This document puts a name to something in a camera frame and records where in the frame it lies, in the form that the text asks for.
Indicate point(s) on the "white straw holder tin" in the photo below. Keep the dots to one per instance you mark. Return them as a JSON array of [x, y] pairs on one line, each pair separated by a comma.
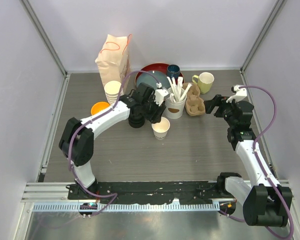
[[174, 110]]

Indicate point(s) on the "brown cardboard cup carrier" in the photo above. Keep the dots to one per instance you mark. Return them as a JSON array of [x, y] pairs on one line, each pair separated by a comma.
[[194, 104]]

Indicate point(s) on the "dark blue ceramic cup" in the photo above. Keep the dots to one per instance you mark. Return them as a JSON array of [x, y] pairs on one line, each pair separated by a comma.
[[173, 71]]

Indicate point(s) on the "aluminium frame rail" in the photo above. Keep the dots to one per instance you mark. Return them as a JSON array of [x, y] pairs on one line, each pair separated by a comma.
[[68, 197]]

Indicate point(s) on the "blue ceramic plate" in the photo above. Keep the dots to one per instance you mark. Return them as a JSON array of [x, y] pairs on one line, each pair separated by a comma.
[[149, 80]]

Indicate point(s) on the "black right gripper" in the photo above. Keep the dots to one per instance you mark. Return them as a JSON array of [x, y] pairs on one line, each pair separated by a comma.
[[218, 100]]

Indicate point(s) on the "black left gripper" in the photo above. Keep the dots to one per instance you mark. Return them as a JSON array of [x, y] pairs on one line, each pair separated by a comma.
[[157, 116]]

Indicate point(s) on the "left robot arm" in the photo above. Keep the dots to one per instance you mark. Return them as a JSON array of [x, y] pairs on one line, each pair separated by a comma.
[[77, 140]]

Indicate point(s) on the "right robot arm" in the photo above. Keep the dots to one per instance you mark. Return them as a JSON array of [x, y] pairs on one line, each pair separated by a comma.
[[264, 199]]

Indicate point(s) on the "white paper cup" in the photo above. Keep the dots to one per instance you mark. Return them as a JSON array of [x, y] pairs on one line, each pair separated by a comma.
[[161, 128]]

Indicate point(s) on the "brown paper takeout bag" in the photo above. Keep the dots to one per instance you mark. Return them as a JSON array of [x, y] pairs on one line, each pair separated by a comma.
[[113, 60]]

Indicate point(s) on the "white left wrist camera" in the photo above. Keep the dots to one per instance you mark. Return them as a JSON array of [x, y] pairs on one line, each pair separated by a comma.
[[160, 94]]

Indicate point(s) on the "light green ceramic mug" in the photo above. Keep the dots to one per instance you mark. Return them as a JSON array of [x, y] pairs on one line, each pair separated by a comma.
[[204, 81]]

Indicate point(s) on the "orange plastic bowl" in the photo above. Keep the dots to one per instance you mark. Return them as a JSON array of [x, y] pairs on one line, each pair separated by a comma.
[[98, 107]]

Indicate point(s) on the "stack of white paper cups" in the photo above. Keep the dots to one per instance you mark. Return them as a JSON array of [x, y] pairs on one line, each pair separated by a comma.
[[112, 90]]

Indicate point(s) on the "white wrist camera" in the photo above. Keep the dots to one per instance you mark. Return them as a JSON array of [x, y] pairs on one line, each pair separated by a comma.
[[160, 94], [239, 94]]

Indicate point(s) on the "red round tray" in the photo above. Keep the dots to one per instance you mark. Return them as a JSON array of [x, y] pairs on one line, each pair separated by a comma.
[[162, 67]]

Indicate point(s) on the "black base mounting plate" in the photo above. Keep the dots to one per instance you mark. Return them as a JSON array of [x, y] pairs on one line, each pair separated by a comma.
[[162, 192]]

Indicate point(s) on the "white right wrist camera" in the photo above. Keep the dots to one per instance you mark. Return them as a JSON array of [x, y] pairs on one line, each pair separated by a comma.
[[239, 94]]

